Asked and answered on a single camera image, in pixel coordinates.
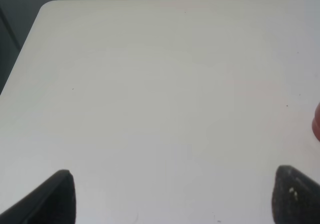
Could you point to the red plastic cup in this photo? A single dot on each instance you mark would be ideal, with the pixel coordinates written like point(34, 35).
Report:
point(316, 123)

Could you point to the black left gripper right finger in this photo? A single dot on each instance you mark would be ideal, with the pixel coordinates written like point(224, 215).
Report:
point(295, 197)

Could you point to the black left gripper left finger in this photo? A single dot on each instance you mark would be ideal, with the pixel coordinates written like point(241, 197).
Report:
point(53, 202)

